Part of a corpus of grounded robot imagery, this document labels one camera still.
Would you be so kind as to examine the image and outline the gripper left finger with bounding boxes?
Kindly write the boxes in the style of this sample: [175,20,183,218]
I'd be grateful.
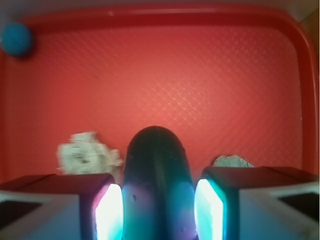
[0,173,124,240]

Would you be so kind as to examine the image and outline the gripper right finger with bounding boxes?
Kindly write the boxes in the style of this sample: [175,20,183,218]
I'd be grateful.
[194,166,320,240]

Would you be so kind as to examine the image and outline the light blue cloth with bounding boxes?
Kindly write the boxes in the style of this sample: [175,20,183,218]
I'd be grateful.
[212,155,254,168]

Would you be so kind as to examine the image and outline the crumpled white paper towel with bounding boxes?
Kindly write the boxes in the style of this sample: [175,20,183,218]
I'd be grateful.
[56,131,124,175]

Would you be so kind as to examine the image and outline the red plastic tray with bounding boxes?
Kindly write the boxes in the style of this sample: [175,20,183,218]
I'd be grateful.
[0,4,319,182]

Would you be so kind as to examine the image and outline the blue dimpled ball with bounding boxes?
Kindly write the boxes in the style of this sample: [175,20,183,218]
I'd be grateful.
[1,22,33,57]

